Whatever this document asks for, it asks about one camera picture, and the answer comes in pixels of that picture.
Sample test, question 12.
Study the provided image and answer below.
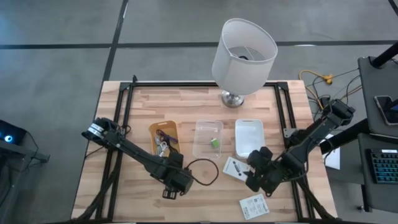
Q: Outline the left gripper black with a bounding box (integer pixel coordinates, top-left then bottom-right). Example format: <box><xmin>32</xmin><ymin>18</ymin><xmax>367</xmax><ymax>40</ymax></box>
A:
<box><xmin>162</xmin><ymin>151</ymin><xmax>193</xmax><ymax>200</ymax></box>

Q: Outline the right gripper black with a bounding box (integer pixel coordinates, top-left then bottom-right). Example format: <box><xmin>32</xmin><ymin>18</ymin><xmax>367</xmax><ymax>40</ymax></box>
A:
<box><xmin>245</xmin><ymin>148</ymin><xmax>282</xmax><ymax>194</ymax></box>

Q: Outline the white box with adapter picture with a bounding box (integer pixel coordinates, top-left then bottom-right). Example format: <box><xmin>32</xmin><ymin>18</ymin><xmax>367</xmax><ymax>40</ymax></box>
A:
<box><xmin>223</xmin><ymin>156</ymin><xmax>251</xmax><ymax>182</ymax></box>

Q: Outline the white cable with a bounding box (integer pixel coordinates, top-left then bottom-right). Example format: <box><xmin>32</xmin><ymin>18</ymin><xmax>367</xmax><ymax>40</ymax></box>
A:
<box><xmin>154</xmin><ymin>136</ymin><xmax>166</xmax><ymax>157</ymax></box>

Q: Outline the dark blue braided cable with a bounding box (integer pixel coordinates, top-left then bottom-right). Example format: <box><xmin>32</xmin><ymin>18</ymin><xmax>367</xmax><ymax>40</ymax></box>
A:
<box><xmin>155</xmin><ymin>129</ymin><xmax>179</xmax><ymax>145</ymax></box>

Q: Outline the white plastic bin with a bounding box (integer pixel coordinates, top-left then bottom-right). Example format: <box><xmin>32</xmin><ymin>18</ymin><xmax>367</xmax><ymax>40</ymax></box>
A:
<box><xmin>234</xmin><ymin>118</ymin><xmax>266</xmax><ymax>159</ymax></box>

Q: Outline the clear plastic bin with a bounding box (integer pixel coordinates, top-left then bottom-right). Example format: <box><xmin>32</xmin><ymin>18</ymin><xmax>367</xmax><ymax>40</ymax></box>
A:
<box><xmin>192</xmin><ymin>119</ymin><xmax>224</xmax><ymax>160</ymax></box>

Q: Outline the yellow plastic bin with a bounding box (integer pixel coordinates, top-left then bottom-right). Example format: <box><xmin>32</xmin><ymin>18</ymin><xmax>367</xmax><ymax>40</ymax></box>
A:
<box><xmin>148</xmin><ymin>120</ymin><xmax>181</xmax><ymax>158</ymax></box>

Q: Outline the white box with printed text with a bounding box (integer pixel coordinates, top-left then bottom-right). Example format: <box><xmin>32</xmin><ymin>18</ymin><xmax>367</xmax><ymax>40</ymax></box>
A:
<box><xmin>239</xmin><ymin>194</ymin><xmax>270</xmax><ymax>221</ymax></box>

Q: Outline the white paper sheet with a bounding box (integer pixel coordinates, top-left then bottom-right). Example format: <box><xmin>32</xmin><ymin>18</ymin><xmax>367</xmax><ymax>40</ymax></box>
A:
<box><xmin>322</xmin><ymin>133</ymin><xmax>341</xmax><ymax>170</ymax></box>

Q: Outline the white shade table lamp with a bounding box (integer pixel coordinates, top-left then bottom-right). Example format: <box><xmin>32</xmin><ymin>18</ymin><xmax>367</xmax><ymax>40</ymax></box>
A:
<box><xmin>211</xmin><ymin>17</ymin><xmax>279</xmax><ymax>109</ymax></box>

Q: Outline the dark lower side desk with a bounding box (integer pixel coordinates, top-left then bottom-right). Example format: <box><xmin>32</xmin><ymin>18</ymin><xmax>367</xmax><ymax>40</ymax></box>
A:
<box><xmin>356</xmin><ymin>133</ymin><xmax>398</xmax><ymax>214</ymax></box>

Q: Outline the backlit black keyboard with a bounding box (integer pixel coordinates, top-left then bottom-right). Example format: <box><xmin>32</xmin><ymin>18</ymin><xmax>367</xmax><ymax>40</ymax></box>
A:
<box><xmin>366</xmin><ymin>148</ymin><xmax>398</xmax><ymax>185</ymax></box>

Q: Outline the grey side desk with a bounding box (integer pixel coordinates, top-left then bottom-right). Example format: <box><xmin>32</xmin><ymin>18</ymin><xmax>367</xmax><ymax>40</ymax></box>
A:
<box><xmin>357</xmin><ymin>55</ymin><xmax>398</xmax><ymax>139</ymax></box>

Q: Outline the black smartphone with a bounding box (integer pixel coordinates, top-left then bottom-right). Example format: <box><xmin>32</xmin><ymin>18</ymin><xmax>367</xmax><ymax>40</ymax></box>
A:
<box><xmin>374</xmin><ymin>95</ymin><xmax>398</xmax><ymax>126</ymax></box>

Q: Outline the black device with blue light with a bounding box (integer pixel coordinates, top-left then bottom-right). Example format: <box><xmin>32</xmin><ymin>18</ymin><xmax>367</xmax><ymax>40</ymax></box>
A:
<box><xmin>0</xmin><ymin>119</ymin><xmax>28</xmax><ymax>146</ymax></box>

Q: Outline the black stand pole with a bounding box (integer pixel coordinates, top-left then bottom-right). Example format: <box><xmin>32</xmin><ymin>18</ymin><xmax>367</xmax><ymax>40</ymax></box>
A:
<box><xmin>371</xmin><ymin>42</ymin><xmax>398</xmax><ymax>68</ymax></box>

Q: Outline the black metal table frame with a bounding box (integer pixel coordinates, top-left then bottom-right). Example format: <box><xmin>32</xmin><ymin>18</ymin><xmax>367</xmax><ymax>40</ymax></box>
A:
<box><xmin>71</xmin><ymin>74</ymin><xmax>338</xmax><ymax>223</ymax></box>

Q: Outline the yellow floor cable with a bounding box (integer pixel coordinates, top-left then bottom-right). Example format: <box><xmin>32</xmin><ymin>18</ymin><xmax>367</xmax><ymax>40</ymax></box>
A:
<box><xmin>298</xmin><ymin>70</ymin><xmax>334</xmax><ymax>110</ymax></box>

